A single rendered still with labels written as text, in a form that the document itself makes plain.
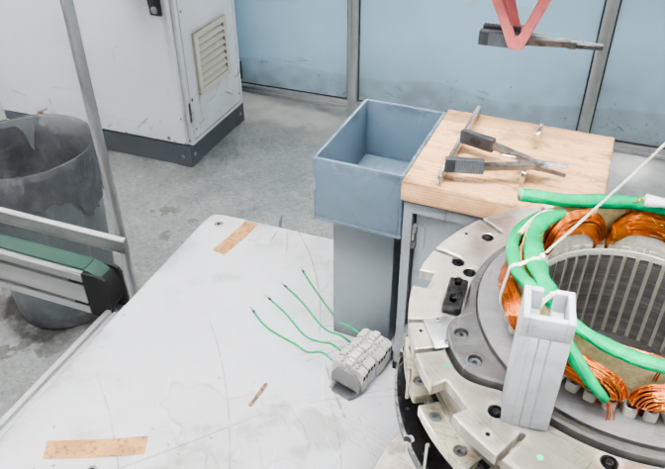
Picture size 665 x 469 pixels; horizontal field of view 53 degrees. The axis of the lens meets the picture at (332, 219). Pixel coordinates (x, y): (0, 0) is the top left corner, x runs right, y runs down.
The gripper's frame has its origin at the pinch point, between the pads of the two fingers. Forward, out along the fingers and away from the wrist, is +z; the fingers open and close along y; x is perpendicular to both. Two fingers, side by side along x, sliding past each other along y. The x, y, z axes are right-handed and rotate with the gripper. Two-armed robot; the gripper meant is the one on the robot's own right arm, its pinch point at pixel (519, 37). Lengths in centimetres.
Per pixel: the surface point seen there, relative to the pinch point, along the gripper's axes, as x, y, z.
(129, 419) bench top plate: -35, 33, 40
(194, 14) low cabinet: -141, -145, 57
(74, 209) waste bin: -117, -41, 76
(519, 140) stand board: 1.7, -0.3, 12.3
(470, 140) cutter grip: -2.8, 5.7, 9.9
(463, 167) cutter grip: -2.1, 11.8, 10.0
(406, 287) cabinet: -7.1, 13.2, 26.5
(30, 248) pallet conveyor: -73, 10, 41
